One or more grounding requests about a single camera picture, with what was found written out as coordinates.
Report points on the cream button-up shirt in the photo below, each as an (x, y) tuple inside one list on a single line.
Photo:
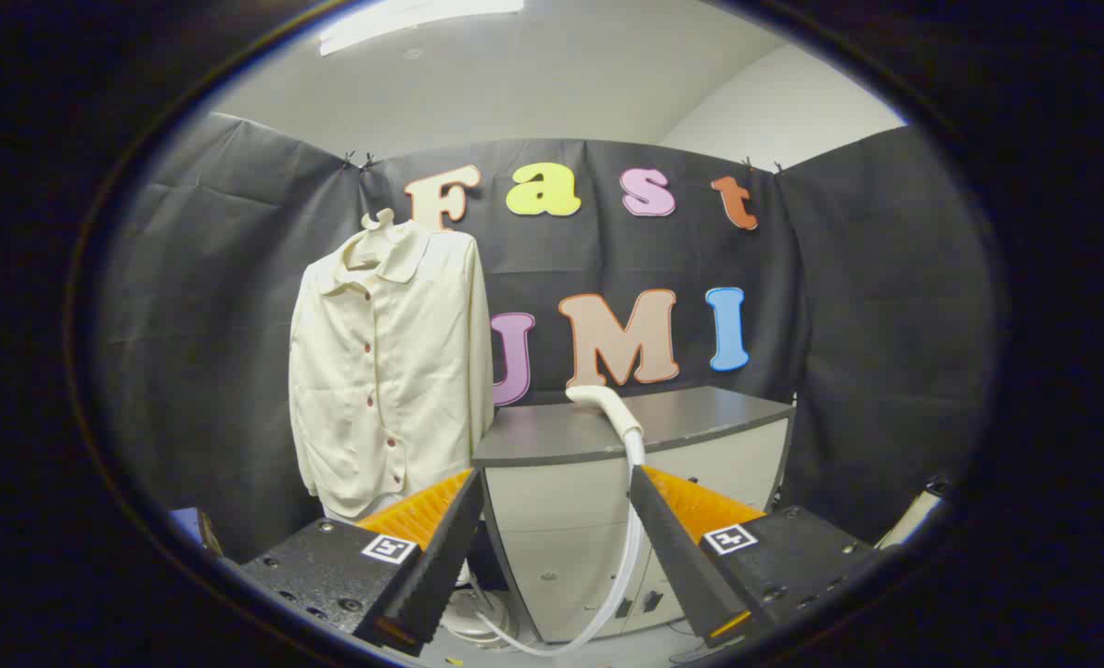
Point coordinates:
[(422, 371)]

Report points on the white plastic clothes hanger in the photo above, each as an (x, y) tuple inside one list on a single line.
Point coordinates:
[(380, 221)]

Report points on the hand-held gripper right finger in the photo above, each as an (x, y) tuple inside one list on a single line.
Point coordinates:
[(673, 547)]

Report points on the white cylindrical object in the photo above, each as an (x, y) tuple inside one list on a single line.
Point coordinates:
[(910, 518)]

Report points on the small blue object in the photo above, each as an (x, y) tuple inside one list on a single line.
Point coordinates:
[(186, 525)]

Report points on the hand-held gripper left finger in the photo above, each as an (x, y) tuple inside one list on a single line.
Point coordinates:
[(441, 557)]

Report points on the grey-topped white cabinet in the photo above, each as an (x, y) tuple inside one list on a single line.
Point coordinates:
[(561, 520)]

